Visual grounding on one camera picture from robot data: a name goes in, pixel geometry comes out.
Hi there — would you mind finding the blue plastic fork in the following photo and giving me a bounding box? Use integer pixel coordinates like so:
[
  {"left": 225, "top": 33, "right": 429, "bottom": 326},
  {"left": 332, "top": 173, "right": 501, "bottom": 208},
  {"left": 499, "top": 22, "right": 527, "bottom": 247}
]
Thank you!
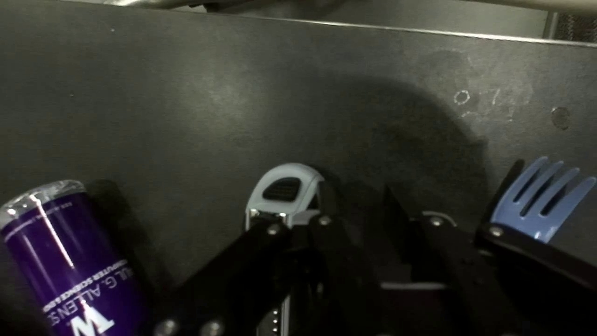
[{"left": 486, "top": 152, "right": 597, "bottom": 246}]

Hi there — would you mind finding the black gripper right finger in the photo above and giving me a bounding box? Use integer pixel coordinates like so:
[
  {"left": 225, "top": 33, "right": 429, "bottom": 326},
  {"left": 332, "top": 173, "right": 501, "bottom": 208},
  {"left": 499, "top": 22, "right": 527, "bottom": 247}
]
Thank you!
[{"left": 382, "top": 184, "right": 597, "bottom": 336}]

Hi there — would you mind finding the curved silver metal bar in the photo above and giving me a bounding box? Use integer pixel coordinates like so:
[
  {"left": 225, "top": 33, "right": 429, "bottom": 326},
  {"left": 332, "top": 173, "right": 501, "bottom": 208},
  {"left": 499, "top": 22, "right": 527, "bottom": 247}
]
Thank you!
[{"left": 78, "top": 0, "right": 214, "bottom": 10}]

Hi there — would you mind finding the purple bottle with white print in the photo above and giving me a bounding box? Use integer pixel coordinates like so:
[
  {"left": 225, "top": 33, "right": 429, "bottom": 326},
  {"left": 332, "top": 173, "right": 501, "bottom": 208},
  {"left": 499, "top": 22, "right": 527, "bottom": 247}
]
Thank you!
[{"left": 0, "top": 177, "right": 152, "bottom": 336}]

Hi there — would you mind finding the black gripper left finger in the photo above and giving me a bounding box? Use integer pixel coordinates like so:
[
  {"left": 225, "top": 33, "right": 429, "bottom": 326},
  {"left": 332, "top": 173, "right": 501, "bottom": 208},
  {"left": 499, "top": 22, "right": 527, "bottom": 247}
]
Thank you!
[{"left": 147, "top": 177, "right": 382, "bottom": 336}]

